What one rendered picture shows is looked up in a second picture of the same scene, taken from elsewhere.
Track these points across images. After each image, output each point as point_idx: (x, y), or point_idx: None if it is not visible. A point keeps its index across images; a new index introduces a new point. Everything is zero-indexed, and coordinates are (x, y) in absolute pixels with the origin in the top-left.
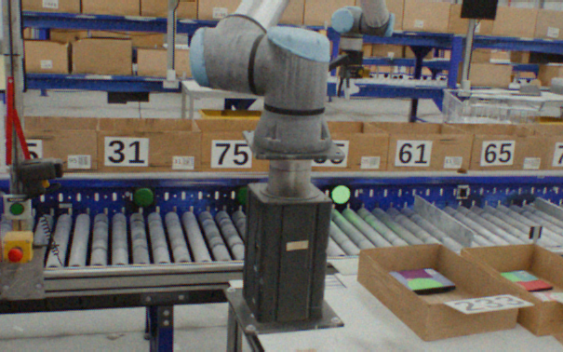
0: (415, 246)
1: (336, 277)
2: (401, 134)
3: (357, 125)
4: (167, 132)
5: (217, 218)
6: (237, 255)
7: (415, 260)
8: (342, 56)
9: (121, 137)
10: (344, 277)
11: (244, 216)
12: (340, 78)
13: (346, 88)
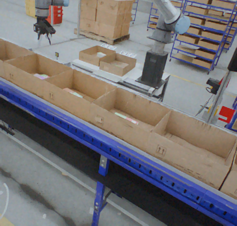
0: (107, 63)
1: (124, 79)
2: (31, 51)
3: (6, 64)
4: (134, 94)
5: None
6: None
7: (106, 67)
8: (45, 21)
9: (156, 106)
10: (122, 78)
11: None
12: (41, 35)
13: (51, 38)
